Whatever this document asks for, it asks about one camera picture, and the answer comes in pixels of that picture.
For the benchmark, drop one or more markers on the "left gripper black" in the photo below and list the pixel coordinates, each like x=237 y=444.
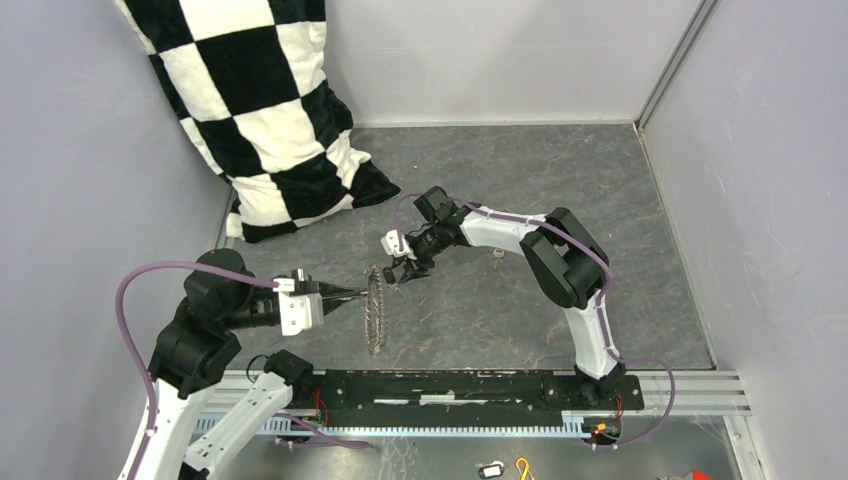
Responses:
x=330 y=302

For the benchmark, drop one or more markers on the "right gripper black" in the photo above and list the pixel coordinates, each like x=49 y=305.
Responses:
x=420 y=265

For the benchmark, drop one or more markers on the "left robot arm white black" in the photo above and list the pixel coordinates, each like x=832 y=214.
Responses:
x=192 y=353

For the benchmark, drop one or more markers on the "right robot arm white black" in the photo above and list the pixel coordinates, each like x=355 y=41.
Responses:
x=569 y=266

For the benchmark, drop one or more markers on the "silver key on table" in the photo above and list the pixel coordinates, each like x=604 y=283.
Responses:
x=498 y=255

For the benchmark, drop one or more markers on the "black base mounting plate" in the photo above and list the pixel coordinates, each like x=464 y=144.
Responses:
x=456 y=398

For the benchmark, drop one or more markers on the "key with black tag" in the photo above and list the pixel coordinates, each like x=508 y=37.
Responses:
x=492 y=470

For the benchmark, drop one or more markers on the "black white checkered pillow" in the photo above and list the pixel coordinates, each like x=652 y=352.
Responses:
x=247 y=83

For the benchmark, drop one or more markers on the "orange carabiner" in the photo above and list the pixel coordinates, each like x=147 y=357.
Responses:
x=523 y=468

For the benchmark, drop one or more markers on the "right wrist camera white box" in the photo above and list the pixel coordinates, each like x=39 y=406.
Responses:
x=395 y=245

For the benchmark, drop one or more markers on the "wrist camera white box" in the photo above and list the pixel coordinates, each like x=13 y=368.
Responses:
x=299 y=313
x=395 y=245

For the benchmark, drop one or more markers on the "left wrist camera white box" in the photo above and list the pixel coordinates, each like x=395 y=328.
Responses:
x=299 y=313

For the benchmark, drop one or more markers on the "white toothed cable duct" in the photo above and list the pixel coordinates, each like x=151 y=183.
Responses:
x=570 y=427

